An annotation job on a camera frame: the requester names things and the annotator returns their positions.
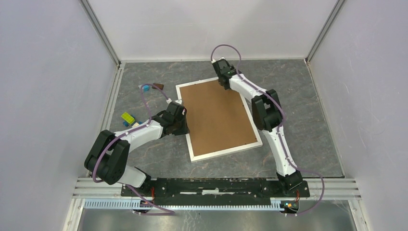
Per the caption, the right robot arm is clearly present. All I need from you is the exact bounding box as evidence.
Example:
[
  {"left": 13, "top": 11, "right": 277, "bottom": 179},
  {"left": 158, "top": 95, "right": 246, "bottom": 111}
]
[{"left": 211, "top": 58, "right": 303, "bottom": 196}]

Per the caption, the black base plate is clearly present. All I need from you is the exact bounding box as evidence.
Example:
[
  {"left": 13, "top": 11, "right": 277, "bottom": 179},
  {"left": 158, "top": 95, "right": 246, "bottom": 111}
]
[{"left": 136, "top": 178, "right": 310, "bottom": 206}]

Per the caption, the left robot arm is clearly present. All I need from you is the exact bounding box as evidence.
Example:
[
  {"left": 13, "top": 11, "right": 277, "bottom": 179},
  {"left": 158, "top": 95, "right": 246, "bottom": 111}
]
[{"left": 84, "top": 100, "right": 189, "bottom": 196}]

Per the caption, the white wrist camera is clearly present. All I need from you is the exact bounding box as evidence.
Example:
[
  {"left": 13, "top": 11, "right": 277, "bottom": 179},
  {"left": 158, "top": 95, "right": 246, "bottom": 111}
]
[
  {"left": 166, "top": 99, "right": 183, "bottom": 107},
  {"left": 211, "top": 57, "right": 225, "bottom": 64}
]

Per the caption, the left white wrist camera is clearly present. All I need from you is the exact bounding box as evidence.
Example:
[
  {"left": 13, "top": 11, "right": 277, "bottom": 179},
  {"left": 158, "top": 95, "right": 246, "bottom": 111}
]
[{"left": 166, "top": 99, "right": 183, "bottom": 107}]

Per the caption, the brown cardboard backing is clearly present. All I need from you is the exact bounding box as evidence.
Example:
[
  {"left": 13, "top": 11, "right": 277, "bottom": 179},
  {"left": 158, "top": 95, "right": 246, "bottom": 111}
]
[{"left": 179, "top": 80, "right": 259, "bottom": 157}]

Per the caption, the blue grey toy block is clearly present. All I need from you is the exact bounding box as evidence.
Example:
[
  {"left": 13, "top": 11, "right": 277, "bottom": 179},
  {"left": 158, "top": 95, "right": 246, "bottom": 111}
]
[{"left": 139, "top": 84, "right": 151, "bottom": 93}]

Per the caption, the toy brick car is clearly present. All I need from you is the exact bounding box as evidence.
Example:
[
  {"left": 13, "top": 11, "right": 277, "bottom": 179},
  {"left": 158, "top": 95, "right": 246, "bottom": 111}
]
[{"left": 121, "top": 112, "right": 142, "bottom": 128}]

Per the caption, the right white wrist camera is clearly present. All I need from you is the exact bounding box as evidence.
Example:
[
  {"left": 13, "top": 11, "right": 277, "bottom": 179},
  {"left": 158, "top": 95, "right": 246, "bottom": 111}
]
[{"left": 211, "top": 57, "right": 225, "bottom": 64}]

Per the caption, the slotted cable duct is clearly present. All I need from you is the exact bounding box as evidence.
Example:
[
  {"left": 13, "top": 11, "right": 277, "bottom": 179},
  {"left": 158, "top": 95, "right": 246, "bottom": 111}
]
[{"left": 83, "top": 199, "right": 298, "bottom": 212}]

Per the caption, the brown toy block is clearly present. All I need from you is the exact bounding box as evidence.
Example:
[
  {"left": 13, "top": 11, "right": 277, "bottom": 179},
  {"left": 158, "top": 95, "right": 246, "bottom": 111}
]
[{"left": 152, "top": 83, "right": 164, "bottom": 90}]

